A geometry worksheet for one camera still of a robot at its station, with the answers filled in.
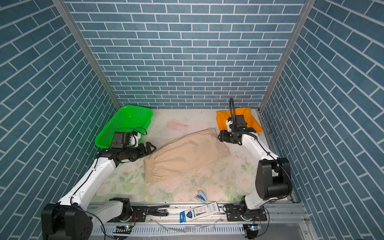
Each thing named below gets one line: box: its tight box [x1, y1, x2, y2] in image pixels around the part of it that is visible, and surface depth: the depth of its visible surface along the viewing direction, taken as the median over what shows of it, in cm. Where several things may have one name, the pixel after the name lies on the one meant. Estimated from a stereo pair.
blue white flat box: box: [179, 202, 221, 224], surface depth 75 cm
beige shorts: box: [144, 128, 230, 183], surface depth 94 cm
